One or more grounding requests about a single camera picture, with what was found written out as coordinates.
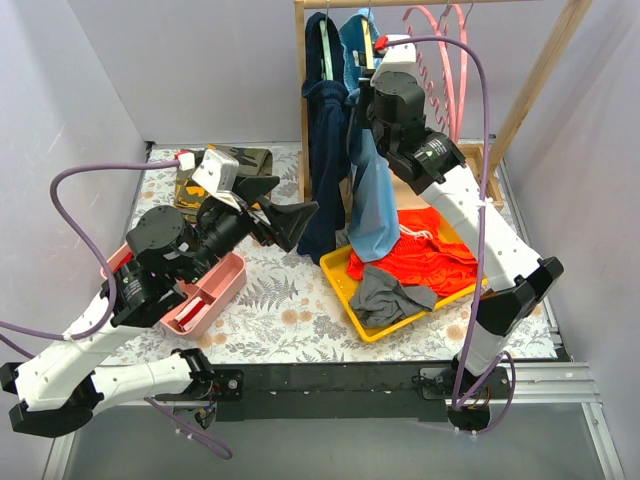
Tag floral table mat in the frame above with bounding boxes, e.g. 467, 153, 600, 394
105, 143, 557, 365

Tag camouflage shorts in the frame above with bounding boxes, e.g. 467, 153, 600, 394
174, 144, 273, 223

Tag yellow plastic tray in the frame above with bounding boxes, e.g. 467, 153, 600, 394
320, 207, 478, 343

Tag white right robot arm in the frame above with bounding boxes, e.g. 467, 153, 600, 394
358, 71, 564, 398

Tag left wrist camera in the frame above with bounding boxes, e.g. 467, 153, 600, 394
192, 149, 239, 195

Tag grey shorts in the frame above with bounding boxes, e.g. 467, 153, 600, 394
349, 265, 438, 328

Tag wooden clothes rack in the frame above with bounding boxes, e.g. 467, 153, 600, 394
293, 0, 591, 200

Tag navy blue shorts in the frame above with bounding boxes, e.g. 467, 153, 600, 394
297, 12, 351, 264

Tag green hanger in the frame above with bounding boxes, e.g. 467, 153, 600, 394
319, 15, 334, 81

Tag pink hanger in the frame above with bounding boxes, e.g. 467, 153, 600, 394
402, 5, 457, 139
438, 4, 473, 142

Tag pink divided tray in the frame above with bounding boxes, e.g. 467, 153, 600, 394
101, 244, 246, 341

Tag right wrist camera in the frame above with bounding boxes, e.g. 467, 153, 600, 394
371, 34, 417, 83

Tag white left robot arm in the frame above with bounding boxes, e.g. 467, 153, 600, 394
1, 176, 319, 438

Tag aluminium frame rail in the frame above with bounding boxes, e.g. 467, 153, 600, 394
44, 361, 624, 479

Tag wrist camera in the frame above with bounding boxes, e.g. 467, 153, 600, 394
192, 149, 239, 195
371, 34, 417, 83

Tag red white striped cloth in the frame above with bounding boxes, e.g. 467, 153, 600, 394
174, 297, 207, 332

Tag yellow hanger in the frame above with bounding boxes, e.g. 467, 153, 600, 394
361, 4, 375, 71

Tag light blue shorts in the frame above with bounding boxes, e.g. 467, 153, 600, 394
339, 9, 400, 262

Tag orange shorts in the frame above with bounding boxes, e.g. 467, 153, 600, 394
371, 207, 478, 297

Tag black base bar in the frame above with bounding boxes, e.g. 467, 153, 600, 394
189, 360, 511, 424

